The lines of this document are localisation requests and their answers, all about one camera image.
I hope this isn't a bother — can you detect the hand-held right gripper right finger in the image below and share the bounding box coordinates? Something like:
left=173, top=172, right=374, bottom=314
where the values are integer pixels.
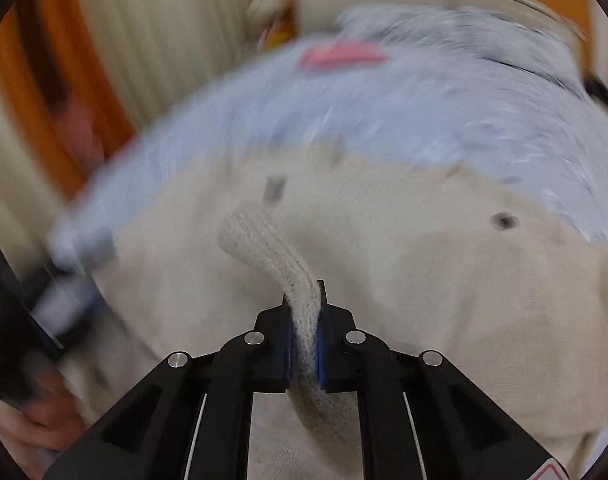
left=316, top=280, right=570, bottom=480

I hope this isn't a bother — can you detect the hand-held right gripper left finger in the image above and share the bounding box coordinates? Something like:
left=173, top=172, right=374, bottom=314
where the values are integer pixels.
left=44, top=294, right=291, bottom=480

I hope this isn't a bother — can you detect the beige knit sweater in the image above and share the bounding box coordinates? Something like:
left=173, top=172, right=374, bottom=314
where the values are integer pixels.
left=58, top=145, right=608, bottom=480

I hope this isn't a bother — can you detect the person's left hand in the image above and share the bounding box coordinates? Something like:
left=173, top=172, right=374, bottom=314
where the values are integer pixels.
left=0, top=375, right=92, bottom=453

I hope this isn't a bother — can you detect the grey butterfly print duvet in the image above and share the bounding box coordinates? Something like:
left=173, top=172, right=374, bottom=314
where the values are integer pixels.
left=48, top=2, right=608, bottom=261

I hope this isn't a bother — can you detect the folded pink cloth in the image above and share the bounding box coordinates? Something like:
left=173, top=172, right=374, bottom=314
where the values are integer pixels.
left=299, top=42, right=387, bottom=71

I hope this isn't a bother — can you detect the cream pleated curtain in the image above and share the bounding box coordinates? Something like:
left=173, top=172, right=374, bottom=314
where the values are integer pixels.
left=78, top=0, right=255, bottom=126

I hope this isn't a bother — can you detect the black bag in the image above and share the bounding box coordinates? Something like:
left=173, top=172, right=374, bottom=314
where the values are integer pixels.
left=584, top=74, right=608, bottom=113

